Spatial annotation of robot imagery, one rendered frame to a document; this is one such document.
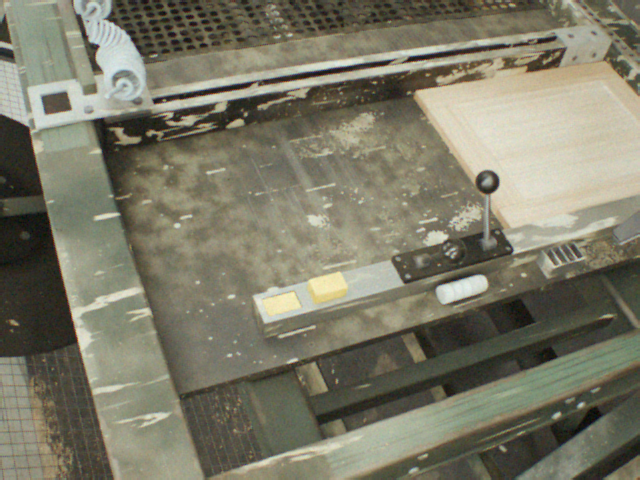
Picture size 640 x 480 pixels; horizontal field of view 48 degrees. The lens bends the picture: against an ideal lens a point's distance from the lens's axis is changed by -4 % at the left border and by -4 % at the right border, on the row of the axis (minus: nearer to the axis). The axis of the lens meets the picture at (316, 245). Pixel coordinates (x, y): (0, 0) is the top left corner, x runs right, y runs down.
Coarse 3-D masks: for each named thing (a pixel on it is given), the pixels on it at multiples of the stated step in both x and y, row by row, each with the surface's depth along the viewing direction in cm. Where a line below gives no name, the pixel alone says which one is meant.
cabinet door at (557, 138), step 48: (432, 96) 142; (480, 96) 144; (528, 96) 147; (576, 96) 149; (624, 96) 151; (480, 144) 135; (528, 144) 138; (576, 144) 140; (624, 144) 142; (480, 192) 130; (528, 192) 130; (576, 192) 131; (624, 192) 133
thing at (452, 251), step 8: (448, 240) 102; (456, 240) 101; (440, 248) 102; (448, 248) 101; (456, 248) 101; (464, 248) 101; (416, 256) 112; (424, 256) 112; (432, 256) 108; (440, 256) 103; (448, 256) 101; (456, 256) 101; (464, 256) 101; (416, 264) 111; (424, 264) 111
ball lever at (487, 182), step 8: (480, 176) 111; (488, 176) 110; (496, 176) 111; (480, 184) 111; (488, 184) 110; (496, 184) 111; (488, 192) 111; (488, 200) 113; (488, 208) 113; (488, 216) 114; (488, 224) 114; (488, 232) 115; (480, 240) 116; (488, 240) 115; (488, 248) 115
